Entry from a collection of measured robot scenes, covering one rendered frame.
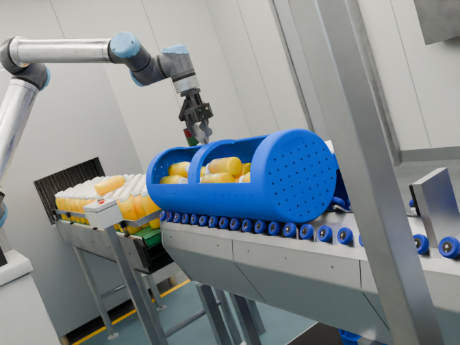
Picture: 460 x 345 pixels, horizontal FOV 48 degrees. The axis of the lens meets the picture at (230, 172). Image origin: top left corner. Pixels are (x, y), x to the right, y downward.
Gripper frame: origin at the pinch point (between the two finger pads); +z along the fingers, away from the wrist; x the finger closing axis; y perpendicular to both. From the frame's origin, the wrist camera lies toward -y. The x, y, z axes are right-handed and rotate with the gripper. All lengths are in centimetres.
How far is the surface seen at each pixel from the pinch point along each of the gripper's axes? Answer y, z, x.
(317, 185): 50, 20, 5
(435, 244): 95, 30, -5
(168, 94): -460, -26, 222
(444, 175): 96, 17, 4
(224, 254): 11.2, 38.6, -13.6
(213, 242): 3.7, 35.0, -12.5
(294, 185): 50, 16, -4
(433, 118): -147, 79, 324
